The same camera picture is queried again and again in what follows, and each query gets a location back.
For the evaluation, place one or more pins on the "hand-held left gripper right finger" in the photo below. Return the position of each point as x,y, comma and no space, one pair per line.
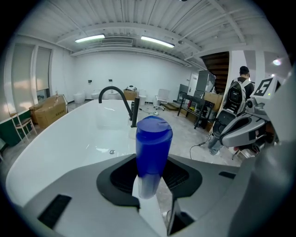
208,185

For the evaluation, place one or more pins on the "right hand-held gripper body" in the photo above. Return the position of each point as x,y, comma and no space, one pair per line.
263,92

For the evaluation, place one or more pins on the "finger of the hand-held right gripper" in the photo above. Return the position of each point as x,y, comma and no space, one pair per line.
240,134
225,120

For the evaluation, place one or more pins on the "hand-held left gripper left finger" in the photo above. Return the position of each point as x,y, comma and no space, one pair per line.
81,203

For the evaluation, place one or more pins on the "white bathtub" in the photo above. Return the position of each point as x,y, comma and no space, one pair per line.
69,143

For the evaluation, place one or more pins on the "blue plastic bottle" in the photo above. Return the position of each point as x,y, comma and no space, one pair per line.
152,143

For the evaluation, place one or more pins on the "grey metal cabinet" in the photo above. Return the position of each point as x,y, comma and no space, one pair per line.
204,81

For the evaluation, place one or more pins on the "wooden staircase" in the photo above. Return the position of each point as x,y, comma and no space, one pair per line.
216,67

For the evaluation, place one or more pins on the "white office chair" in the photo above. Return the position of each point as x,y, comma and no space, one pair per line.
162,97

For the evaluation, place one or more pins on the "small white floor device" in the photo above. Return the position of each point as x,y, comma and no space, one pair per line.
156,113

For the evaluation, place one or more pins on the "small cardboard box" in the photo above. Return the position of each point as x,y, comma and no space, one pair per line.
130,95

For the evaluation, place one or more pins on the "light wooden chair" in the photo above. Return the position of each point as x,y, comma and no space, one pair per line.
22,125

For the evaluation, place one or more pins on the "long ceiling light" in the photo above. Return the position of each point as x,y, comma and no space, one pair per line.
157,41
90,38

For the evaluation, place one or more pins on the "white toilet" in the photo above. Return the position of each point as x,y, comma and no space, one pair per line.
79,97
95,95

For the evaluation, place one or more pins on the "black curved faucet spout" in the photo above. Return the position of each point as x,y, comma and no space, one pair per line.
111,89

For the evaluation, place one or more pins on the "ceiling air vent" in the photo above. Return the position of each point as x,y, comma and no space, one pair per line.
116,41

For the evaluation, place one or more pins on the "black frame table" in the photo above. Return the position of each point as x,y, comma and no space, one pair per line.
196,108

